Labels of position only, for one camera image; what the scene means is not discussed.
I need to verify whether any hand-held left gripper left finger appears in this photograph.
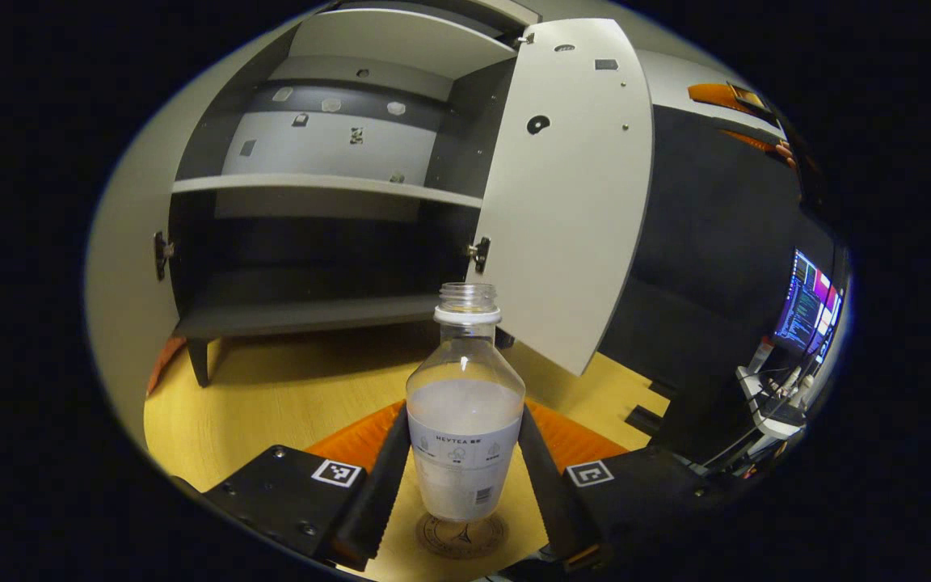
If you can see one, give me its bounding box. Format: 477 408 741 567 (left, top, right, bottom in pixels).
191 400 411 571

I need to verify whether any computer monitor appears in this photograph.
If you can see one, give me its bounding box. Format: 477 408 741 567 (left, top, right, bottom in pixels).
773 247 845 358

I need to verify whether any white door with cat sticker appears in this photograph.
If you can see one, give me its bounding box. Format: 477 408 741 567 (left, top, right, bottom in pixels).
465 18 655 377

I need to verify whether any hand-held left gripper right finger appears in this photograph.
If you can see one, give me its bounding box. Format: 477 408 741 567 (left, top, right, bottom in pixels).
518 400 725 571

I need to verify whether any round brown coaster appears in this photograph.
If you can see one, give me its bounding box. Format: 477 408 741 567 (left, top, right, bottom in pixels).
415 511 509 560

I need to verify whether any clear plastic bottle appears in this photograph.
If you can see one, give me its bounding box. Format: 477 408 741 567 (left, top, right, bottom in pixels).
406 282 527 523

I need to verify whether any white cabinet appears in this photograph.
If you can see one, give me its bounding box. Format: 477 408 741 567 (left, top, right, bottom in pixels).
154 0 543 389

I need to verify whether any white device with cables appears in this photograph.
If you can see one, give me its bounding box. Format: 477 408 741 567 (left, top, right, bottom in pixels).
736 339 807 441

